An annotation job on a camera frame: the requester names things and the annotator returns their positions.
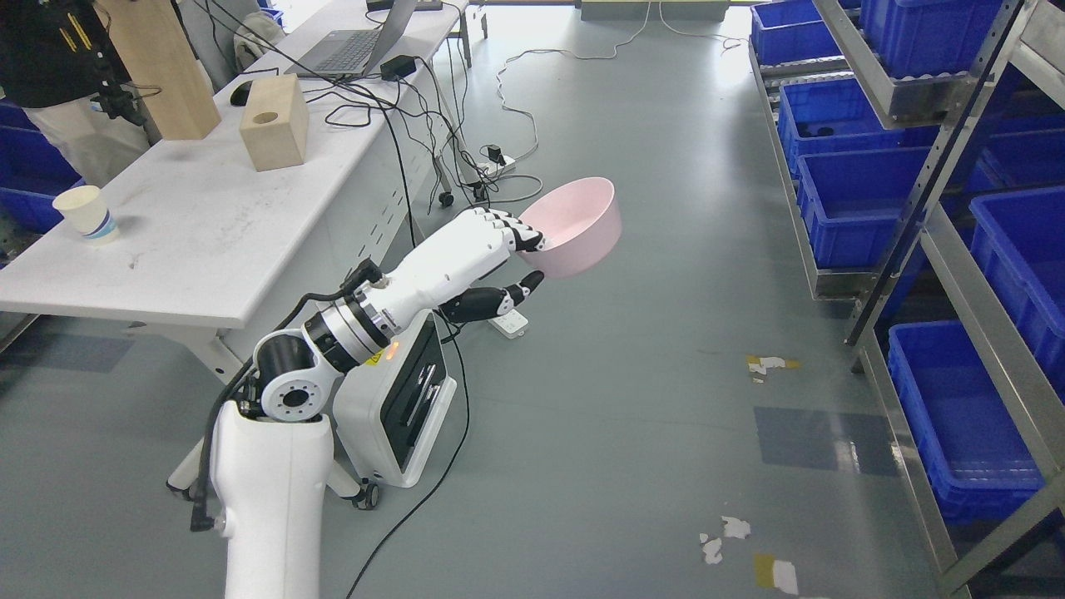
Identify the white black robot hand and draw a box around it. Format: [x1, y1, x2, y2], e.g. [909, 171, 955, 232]
[364, 208, 545, 331]

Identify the pink bowl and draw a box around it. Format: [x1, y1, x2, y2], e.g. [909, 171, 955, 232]
[518, 176, 623, 280]

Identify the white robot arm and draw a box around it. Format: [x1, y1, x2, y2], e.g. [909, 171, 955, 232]
[186, 259, 396, 598]

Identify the white desk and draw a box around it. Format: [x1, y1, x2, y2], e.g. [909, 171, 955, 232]
[0, 0, 471, 334]

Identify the small wooden block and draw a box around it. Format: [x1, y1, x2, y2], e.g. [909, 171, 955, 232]
[240, 72, 310, 173]

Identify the grey laptop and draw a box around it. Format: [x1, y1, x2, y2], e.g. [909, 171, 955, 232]
[285, 1, 416, 78]

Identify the paper cup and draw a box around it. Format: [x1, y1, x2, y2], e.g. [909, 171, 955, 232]
[51, 185, 121, 245]

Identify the tall wooden block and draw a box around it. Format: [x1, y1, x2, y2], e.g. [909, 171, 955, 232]
[96, 1, 220, 141]

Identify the person in black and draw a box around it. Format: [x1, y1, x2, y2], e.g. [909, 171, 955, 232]
[1, 1, 150, 187]

